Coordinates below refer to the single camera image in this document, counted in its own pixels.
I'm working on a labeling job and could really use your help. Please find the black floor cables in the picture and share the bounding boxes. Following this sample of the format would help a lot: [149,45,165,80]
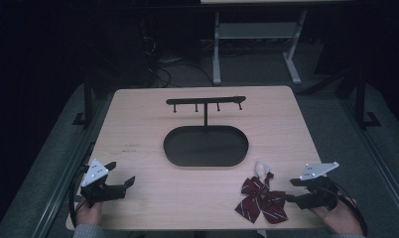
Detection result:
[140,34,215,89]

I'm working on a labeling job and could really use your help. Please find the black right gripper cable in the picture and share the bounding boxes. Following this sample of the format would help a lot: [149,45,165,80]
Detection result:
[331,181,369,238]

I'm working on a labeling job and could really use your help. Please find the person's right hand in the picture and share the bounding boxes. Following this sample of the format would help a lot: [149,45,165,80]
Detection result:
[311,197,366,237]

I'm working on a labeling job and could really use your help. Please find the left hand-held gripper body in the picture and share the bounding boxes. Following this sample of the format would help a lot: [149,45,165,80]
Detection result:
[79,158,128,209]

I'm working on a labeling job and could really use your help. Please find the black hook rack with tray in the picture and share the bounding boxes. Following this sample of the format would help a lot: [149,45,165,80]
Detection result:
[163,95,250,169]

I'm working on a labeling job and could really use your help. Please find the dark red striped bow tie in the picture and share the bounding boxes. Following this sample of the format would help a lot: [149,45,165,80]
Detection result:
[234,160,290,225]

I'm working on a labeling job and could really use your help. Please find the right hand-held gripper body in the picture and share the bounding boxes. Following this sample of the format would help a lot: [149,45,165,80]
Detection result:
[294,161,340,212]

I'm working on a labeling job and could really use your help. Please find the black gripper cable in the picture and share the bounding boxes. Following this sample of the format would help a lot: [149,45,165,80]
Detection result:
[67,142,96,230]
[331,181,369,238]

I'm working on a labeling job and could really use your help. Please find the white metal desk frame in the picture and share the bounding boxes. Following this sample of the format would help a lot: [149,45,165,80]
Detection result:
[199,0,354,86]

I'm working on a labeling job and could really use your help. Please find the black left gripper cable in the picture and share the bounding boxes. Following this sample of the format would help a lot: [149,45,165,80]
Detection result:
[67,142,96,230]

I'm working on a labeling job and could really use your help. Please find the black metal stand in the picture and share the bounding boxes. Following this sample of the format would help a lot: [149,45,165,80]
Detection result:
[71,73,96,127]
[353,63,382,130]

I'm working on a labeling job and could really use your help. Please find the person's left hand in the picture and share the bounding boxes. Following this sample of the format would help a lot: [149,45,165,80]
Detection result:
[74,199,103,227]

